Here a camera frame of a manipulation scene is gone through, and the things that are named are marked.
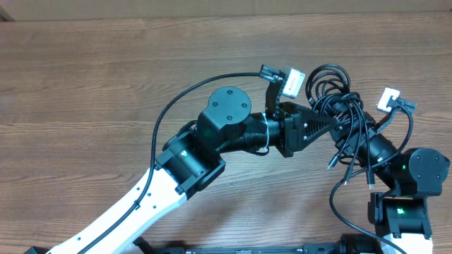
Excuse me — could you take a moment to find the black cable bundle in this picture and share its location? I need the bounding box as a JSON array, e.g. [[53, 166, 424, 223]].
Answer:
[[304, 63, 377, 191]]

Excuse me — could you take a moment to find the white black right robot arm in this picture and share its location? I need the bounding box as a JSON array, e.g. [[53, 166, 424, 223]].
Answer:
[[331, 104, 450, 253]]

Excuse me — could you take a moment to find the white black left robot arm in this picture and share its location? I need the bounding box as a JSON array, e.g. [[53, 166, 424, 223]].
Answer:
[[29, 80, 336, 254]]

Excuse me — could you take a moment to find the black left camera cable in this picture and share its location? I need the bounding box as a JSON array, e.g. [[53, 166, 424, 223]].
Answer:
[[77, 64, 280, 254]]

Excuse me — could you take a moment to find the black camera cable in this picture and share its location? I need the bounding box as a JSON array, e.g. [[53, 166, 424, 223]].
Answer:
[[328, 97, 417, 254], [77, 64, 280, 254]]

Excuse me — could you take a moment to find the black right camera cable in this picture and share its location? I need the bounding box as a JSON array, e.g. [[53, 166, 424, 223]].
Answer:
[[328, 97, 417, 254]]

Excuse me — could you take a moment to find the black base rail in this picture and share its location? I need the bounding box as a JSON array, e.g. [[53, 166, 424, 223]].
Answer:
[[133, 234, 383, 254]]

